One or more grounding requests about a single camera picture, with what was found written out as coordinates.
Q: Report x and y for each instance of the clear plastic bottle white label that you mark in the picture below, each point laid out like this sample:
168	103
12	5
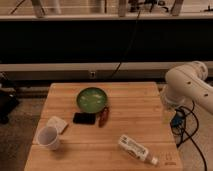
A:
137	150

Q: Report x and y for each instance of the black rectangular phone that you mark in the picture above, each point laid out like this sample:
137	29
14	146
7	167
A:
84	118

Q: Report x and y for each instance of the white wall outlet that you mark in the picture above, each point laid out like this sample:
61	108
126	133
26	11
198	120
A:
92	74

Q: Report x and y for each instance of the white plastic cup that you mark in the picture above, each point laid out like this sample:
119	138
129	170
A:
48	137

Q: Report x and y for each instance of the white folded sponge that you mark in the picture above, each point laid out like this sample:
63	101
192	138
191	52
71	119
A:
58	123

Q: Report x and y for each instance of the blue box on floor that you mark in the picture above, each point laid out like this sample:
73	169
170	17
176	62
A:
178	120

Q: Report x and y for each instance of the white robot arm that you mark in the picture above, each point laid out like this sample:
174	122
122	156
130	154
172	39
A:
188	81

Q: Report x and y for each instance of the dark red oblong object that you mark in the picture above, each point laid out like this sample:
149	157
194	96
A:
103	117

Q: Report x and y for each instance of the black object at left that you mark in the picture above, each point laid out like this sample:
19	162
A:
7	103

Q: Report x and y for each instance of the green ceramic bowl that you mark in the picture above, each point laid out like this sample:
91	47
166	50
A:
91	100

